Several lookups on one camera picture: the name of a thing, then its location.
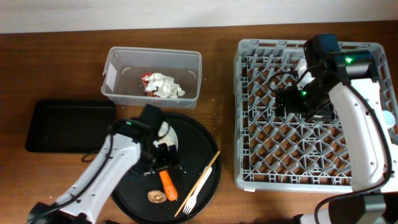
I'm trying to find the white napkin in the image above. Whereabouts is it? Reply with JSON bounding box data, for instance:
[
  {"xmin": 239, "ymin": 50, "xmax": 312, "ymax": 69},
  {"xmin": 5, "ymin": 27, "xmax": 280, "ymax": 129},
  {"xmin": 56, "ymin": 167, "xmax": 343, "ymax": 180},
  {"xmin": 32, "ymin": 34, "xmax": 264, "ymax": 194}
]
[{"xmin": 165, "ymin": 84, "xmax": 185, "ymax": 98}]

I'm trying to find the wooden chopstick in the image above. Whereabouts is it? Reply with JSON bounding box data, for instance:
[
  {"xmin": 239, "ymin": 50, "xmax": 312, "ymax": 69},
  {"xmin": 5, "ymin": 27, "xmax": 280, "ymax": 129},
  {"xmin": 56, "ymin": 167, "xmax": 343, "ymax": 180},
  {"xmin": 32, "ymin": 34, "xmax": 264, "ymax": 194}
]
[{"xmin": 174, "ymin": 151, "xmax": 220, "ymax": 217}]

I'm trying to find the grey dishwasher rack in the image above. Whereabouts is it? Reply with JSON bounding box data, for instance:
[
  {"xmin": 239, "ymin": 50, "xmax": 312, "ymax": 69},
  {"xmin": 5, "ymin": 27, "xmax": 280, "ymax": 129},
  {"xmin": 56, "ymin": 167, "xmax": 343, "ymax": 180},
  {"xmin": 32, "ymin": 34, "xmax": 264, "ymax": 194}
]
[{"xmin": 234, "ymin": 39, "xmax": 397, "ymax": 194}]

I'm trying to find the light blue cup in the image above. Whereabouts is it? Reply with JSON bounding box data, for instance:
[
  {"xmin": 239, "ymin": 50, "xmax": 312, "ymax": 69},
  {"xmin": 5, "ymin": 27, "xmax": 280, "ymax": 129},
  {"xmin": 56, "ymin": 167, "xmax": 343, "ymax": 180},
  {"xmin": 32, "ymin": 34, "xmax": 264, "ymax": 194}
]
[{"xmin": 382, "ymin": 110, "xmax": 396, "ymax": 130}]

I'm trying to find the white plastic fork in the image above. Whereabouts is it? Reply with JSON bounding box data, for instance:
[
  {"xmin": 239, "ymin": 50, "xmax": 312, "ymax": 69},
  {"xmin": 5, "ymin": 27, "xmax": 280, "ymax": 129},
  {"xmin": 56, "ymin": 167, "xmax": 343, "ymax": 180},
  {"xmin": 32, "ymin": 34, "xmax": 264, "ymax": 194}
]
[{"xmin": 183, "ymin": 167, "xmax": 212, "ymax": 215}]

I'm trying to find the orange carrot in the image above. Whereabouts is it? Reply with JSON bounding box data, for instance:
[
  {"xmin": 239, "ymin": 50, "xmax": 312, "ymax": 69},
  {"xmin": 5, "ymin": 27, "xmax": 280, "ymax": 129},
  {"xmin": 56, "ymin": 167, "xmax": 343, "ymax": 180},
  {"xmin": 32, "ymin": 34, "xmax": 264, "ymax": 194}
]
[{"xmin": 159, "ymin": 170, "xmax": 178, "ymax": 201}]

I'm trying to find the clear plastic bin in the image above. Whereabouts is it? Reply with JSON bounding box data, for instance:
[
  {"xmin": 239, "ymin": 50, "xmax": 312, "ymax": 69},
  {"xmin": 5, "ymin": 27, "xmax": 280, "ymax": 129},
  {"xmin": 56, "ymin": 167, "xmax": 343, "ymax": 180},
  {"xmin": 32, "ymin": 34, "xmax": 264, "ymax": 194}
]
[{"xmin": 101, "ymin": 47, "xmax": 202, "ymax": 109}]

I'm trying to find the black rectangular tray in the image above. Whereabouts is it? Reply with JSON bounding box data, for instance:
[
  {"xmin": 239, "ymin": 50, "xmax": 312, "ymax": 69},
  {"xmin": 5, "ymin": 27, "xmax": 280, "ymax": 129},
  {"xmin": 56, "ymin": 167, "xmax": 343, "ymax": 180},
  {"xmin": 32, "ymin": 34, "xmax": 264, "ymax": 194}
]
[{"xmin": 25, "ymin": 99, "xmax": 116, "ymax": 154}]

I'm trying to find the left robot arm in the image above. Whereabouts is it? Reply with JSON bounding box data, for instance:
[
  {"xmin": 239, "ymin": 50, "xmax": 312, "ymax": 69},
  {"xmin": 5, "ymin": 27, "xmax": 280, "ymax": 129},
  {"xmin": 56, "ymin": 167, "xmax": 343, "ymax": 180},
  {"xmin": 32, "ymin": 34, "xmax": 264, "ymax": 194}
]
[{"xmin": 27, "ymin": 105, "xmax": 178, "ymax": 223}]

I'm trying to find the grey plate with food scraps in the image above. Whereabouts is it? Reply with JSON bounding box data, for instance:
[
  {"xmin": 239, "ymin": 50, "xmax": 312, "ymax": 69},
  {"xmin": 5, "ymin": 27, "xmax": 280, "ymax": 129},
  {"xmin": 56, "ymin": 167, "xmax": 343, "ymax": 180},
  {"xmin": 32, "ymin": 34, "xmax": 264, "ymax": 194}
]
[{"xmin": 154, "ymin": 121, "xmax": 178, "ymax": 149}]

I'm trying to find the brown mushroom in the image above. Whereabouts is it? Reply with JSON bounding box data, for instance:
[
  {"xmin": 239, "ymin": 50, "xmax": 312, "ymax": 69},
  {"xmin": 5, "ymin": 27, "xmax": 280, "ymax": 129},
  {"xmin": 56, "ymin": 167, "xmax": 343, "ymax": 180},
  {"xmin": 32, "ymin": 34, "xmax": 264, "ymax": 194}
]
[{"xmin": 147, "ymin": 190, "xmax": 167, "ymax": 203}]

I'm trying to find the white tissue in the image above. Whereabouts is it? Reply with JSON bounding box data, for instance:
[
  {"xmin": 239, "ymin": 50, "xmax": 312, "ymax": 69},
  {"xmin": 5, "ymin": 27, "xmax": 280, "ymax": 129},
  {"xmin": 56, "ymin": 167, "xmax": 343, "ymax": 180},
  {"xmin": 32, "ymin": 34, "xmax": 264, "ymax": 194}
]
[{"xmin": 154, "ymin": 73, "xmax": 176, "ymax": 98}]

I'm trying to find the red snack wrapper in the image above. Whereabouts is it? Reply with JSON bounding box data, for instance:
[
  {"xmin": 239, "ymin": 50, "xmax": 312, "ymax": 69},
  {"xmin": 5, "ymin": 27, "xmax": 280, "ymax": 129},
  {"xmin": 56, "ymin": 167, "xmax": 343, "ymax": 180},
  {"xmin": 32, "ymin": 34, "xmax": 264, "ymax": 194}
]
[{"xmin": 142, "ymin": 73, "xmax": 159, "ymax": 97}]

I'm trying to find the black round tray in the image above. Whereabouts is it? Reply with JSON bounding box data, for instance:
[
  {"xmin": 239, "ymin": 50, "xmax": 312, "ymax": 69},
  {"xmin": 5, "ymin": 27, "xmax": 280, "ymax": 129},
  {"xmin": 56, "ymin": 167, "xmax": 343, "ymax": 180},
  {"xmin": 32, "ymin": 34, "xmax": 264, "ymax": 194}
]
[{"xmin": 111, "ymin": 113, "xmax": 221, "ymax": 223}]

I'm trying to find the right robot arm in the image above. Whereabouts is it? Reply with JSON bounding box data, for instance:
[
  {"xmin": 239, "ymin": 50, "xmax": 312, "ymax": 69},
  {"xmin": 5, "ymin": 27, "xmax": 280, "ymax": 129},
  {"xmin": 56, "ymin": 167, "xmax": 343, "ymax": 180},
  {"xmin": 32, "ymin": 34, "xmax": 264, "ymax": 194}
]
[{"xmin": 275, "ymin": 34, "xmax": 397, "ymax": 223}]

